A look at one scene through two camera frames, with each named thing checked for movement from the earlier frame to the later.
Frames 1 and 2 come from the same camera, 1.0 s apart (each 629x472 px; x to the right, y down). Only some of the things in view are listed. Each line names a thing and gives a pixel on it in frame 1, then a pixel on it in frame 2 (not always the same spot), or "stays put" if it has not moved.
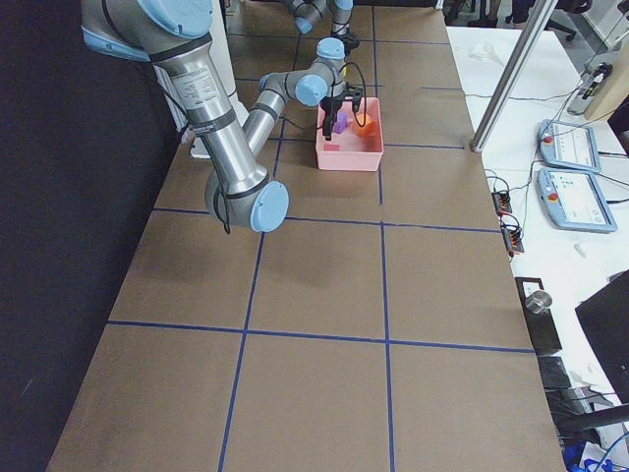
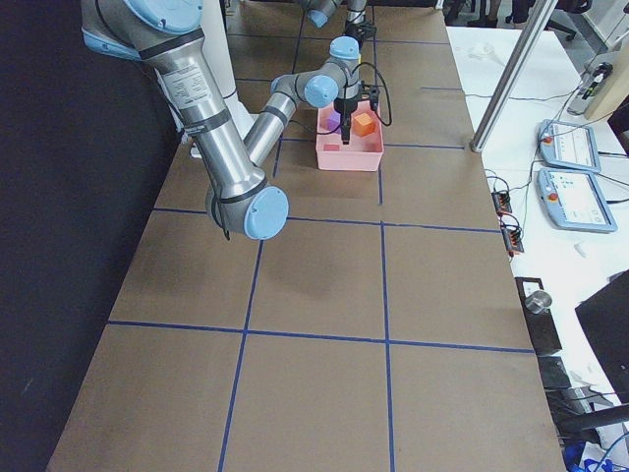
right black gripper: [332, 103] → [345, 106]
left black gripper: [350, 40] → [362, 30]
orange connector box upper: [502, 203] stays put
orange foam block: [370, 128] stays put
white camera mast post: [200, 147] stays put
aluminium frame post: [514, 78] stays put
